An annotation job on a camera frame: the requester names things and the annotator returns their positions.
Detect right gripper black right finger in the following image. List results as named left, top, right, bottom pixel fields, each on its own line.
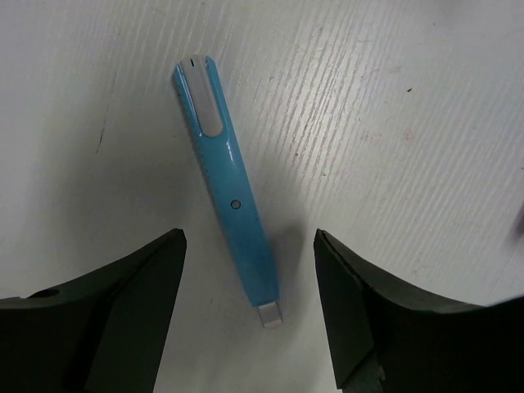
left=314, top=230, right=523, bottom=392

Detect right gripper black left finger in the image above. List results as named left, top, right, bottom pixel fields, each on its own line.
left=1, top=229, right=187, bottom=392

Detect blue utility knife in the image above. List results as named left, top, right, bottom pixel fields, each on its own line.
left=173, top=55, right=282, bottom=328

